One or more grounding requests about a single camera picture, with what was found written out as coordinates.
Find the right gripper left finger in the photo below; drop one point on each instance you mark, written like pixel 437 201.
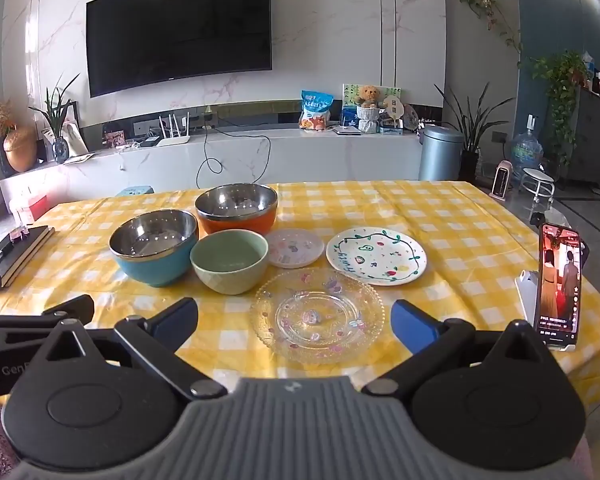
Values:
pixel 106 396

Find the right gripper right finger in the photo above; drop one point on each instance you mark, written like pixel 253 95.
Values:
pixel 495 400

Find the blue steel bowl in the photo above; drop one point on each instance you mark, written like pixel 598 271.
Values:
pixel 153 248

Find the white painted plate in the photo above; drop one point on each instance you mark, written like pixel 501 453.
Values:
pixel 377 256

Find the green ceramic bowl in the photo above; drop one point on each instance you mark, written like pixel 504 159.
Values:
pixel 230 262

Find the clear glass plate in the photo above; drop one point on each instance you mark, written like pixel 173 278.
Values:
pixel 317 316

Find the orange steel bowl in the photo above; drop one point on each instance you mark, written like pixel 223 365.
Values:
pixel 245 206

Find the small pink floral plate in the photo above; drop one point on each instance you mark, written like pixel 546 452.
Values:
pixel 293 248

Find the black notebook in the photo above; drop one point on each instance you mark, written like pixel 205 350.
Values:
pixel 18 247

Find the smartphone on stand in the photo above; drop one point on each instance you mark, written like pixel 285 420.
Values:
pixel 558 295

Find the pink storage box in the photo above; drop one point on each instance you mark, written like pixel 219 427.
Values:
pixel 27 209

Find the copper round vase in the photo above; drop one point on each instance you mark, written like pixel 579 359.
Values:
pixel 20 148

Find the blue plastic stool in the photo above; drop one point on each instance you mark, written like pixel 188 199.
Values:
pixel 136 191

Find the white round stool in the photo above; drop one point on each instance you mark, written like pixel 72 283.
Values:
pixel 539 184

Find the yellow checkered tablecloth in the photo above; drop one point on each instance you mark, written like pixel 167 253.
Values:
pixel 475 249

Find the pink small heater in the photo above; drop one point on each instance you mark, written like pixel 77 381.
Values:
pixel 500 183

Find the blue vase with plant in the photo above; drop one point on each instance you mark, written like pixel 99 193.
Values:
pixel 54 111

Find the water jug with pump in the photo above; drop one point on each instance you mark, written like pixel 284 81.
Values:
pixel 526 150

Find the grey metal trash bin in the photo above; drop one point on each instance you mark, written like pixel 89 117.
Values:
pixel 441 153

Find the white wifi router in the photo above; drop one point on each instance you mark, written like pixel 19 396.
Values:
pixel 172 132

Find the white tv console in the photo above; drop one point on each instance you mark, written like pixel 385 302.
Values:
pixel 215 157

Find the potted floor plant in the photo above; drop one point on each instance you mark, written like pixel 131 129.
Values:
pixel 472 122

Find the teddy bear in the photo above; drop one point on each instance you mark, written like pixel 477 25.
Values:
pixel 367 110

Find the hanging ivy plant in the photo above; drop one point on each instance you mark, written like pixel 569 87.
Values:
pixel 563 74

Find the blue snack bag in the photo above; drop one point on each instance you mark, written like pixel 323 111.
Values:
pixel 315 110

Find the black wall television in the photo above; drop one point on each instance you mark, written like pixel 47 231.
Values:
pixel 131 43

